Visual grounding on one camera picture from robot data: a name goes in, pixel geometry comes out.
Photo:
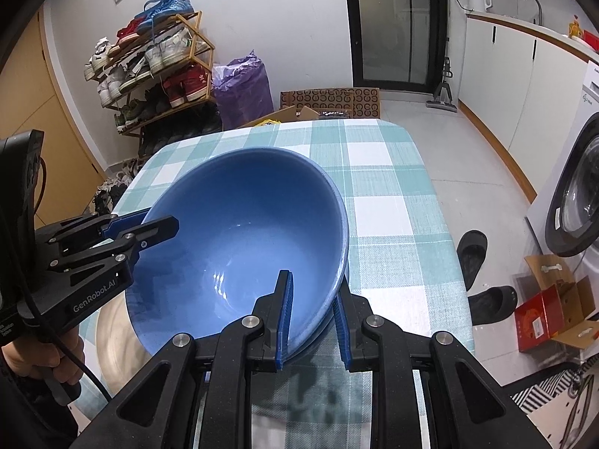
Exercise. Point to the person's left hand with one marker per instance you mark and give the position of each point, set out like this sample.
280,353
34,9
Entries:
21,360

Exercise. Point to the white washing machine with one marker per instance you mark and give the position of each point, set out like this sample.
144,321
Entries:
575,206

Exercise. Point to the purple trash bag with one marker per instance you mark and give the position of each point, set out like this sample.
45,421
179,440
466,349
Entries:
243,93

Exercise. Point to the red carton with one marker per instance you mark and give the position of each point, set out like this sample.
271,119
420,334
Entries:
538,322

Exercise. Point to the patterned doormat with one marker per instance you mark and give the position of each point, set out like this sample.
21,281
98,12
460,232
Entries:
360,100

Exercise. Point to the upright vacuum cleaner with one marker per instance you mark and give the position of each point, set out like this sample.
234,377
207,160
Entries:
442,98

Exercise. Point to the wooden shoe rack with shoes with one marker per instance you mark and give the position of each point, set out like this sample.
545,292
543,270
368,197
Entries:
187,84

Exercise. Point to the pile of loose shoes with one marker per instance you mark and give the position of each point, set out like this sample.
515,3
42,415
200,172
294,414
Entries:
110,191

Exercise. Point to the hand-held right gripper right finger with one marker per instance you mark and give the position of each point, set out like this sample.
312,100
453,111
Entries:
341,327

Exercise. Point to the red container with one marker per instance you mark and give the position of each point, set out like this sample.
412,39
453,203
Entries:
592,39

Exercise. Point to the checked tablecloth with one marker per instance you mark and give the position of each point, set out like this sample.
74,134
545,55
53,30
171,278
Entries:
393,224

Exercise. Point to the chrome faucet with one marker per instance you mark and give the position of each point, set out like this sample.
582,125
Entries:
538,9

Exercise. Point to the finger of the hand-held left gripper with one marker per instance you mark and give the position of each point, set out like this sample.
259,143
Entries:
157,229
119,224

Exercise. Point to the black white striped rug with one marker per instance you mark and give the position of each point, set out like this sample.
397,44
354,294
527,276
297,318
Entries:
543,395

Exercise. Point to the wooden door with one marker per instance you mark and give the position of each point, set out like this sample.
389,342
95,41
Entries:
61,103

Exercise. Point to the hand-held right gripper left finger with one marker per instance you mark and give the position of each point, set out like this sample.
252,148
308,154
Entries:
285,318

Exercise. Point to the yellow bottle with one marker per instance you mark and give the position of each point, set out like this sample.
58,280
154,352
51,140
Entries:
575,30

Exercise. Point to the white base cabinet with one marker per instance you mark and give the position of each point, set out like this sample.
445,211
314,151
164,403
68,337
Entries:
505,79

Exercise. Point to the black slipper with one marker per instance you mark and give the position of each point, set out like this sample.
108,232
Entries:
471,255
491,304

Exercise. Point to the red cardboard box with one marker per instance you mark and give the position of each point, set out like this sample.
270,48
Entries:
547,271

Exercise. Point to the person's left forearm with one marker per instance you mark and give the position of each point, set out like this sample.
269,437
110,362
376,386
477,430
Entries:
28,416

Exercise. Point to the cream plate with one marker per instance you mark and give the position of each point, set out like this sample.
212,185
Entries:
112,341

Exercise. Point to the black framed glass door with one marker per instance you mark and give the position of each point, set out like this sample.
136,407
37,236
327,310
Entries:
397,23

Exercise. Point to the open flat cardboard box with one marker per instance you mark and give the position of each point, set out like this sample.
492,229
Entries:
290,114

